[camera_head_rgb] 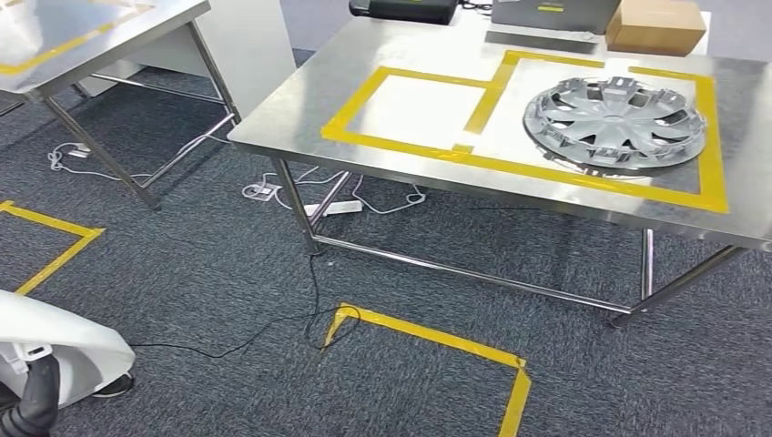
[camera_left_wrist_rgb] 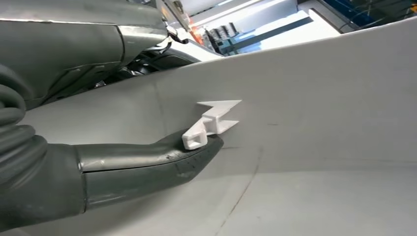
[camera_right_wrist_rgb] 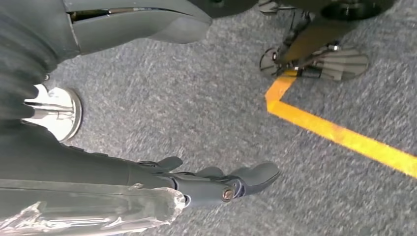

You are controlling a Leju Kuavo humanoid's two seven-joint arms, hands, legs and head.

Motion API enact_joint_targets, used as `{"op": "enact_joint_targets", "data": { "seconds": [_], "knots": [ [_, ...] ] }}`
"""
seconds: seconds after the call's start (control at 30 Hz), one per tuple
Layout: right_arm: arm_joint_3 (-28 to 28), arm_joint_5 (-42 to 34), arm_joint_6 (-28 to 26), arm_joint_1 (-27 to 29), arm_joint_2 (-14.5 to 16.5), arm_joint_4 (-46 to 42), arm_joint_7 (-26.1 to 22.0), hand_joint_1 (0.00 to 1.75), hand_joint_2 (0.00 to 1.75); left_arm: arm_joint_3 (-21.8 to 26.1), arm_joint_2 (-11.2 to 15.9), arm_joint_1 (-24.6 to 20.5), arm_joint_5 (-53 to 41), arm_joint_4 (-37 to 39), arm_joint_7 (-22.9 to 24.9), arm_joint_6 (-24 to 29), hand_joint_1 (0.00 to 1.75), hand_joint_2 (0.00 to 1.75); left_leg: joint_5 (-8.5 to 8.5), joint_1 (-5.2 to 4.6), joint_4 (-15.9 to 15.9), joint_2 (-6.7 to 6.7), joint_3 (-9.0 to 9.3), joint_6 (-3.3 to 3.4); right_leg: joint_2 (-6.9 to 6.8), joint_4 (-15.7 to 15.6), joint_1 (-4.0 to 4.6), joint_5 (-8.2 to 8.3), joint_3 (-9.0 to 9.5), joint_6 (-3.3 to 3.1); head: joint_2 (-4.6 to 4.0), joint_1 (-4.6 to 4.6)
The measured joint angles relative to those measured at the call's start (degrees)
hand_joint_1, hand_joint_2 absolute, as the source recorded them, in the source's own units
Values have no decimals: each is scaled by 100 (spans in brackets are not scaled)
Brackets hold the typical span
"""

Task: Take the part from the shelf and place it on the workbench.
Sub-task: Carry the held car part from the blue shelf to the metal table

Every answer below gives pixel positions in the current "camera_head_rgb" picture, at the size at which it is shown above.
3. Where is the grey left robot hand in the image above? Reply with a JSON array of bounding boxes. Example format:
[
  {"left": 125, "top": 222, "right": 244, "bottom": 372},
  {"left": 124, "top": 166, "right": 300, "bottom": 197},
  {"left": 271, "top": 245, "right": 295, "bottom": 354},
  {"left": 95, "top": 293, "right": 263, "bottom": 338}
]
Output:
[{"left": 0, "top": 352, "right": 62, "bottom": 437}]

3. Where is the white plastic shell part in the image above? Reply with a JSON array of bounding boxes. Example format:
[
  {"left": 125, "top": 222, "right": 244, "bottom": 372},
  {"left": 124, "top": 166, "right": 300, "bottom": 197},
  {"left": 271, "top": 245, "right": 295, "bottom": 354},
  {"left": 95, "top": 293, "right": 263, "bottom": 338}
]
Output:
[{"left": 0, "top": 289, "right": 137, "bottom": 412}]

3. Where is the stainless steel workbench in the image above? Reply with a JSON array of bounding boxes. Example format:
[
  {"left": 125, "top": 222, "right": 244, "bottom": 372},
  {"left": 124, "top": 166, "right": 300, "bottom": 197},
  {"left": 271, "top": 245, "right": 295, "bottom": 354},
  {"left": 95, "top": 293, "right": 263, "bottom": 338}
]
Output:
[{"left": 228, "top": 15, "right": 772, "bottom": 330}]

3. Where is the yellow workbench tape marking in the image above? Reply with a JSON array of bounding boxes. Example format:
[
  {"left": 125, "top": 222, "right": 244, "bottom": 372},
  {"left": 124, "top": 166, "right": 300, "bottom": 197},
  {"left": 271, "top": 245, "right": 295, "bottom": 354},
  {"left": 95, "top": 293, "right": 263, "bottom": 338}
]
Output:
[{"left": 320, "top": 49, "right": 730, "bottom": 214}]

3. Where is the person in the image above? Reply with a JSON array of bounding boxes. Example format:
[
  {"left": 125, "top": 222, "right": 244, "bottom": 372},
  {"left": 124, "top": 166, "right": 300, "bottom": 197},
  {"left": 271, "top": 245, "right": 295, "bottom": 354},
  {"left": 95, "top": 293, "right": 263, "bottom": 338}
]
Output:
[{"left": 93, "top": 372, "right": 135, "bottom": 400}]

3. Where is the yellow floor tape marking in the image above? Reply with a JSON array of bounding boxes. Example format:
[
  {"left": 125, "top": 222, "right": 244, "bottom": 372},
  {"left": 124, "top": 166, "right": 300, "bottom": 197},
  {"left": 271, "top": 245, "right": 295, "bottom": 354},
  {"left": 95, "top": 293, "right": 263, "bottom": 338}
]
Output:
[
  {"left": 322, "top": 303, "right": 533, "bottom": 437},
  {"left": 0, "top": 200, "right": 107, "bottom": 297}
]

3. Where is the white cabinet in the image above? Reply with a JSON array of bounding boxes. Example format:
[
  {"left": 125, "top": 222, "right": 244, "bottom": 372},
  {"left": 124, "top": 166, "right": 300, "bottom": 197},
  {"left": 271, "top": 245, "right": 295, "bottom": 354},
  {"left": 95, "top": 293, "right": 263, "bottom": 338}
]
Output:
[{"left": 78, "top": 0, "right": 298, "bottom": 118}]

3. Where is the black zip case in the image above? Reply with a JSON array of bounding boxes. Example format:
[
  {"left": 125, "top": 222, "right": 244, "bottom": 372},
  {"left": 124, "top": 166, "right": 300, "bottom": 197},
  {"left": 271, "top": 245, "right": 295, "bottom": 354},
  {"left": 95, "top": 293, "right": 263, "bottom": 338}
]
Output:
[{"left": 348, "top": 0, "right": 460, "bottom": 26}]

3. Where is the grey wheel hubcap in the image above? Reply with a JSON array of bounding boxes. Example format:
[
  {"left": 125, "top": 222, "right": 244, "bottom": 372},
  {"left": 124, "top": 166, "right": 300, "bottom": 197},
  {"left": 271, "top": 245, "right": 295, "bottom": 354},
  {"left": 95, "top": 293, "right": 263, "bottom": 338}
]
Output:
[{"left": 523, "top": 76, "right": 708, "bottom": 176}]

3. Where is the grey laptop with yellow sticker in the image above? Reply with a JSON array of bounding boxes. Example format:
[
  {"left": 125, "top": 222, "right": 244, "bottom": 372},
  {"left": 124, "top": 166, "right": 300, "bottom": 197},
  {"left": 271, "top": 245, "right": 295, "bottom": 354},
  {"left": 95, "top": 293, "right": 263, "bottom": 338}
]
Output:
[{"left": 491, "top": 0, "right": 623, "bottom": 36}]

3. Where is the brown cardboard box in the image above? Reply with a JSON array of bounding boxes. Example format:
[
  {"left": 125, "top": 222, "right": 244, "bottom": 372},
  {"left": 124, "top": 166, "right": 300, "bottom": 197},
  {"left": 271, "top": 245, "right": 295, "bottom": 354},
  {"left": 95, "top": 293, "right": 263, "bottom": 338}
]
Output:
[{"left": 605, "top": 0, "right": 708, "bottom": 57}]

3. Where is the black floor cable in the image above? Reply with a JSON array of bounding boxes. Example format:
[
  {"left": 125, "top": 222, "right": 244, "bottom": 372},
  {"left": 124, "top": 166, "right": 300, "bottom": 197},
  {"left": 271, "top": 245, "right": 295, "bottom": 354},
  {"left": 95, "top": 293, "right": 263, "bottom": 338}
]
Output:
[{"left": 129, "top": 253, "right": 363, "bottom": 360}]

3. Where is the steel frame table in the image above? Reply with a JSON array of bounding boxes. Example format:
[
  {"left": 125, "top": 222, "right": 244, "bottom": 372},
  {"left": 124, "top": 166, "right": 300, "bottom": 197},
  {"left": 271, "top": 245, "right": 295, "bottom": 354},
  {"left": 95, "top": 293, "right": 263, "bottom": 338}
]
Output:
[{"left": 0, "top": 0, "right": 242, "bottom": 211}]

